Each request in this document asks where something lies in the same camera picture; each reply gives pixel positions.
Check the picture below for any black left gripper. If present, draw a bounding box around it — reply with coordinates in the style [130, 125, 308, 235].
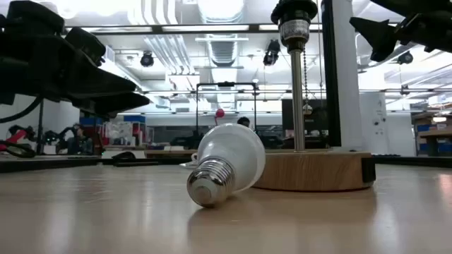
[0, 0, 151, 116]

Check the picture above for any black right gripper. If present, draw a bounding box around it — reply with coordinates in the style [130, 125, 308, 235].
[349, 0, 452, 63]

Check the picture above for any white lightbulb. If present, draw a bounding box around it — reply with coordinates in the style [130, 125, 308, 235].
[186, 122, 266, 208]

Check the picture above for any lamp with round wooden base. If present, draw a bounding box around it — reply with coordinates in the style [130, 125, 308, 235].
[252, 0, 377, 193]

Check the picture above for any blue storage bin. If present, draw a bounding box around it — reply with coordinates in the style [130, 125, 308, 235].
[123, 114, 147, 124]

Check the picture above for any black ceiling spotlight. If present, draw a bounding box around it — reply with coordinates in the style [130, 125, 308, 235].
[262, 39, 282, 67]
[396, 50, 415, 66]
[139, 50, 155, 68]

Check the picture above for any white round stand base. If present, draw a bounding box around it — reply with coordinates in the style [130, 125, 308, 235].
[320, 0, 363, 152]

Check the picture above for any red and black background robot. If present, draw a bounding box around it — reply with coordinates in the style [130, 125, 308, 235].
[0, 124, 37, 159]

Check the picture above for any wooden storage shelf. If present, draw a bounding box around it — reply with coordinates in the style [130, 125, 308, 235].
[410, 102, 452, 157]

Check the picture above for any black monitor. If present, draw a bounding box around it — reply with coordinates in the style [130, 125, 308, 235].
[281, 98, 330, 134]

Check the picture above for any black background rig frame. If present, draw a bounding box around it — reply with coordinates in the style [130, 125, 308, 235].
[36, 99, 45, 155]
[195, 81, 258, 143]

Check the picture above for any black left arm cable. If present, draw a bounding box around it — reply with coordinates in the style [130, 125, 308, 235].
[0, 96, 44, 125]

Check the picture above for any black aluminium rig frame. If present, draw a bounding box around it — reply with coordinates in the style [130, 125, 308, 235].
[0, 22, 452, 174]

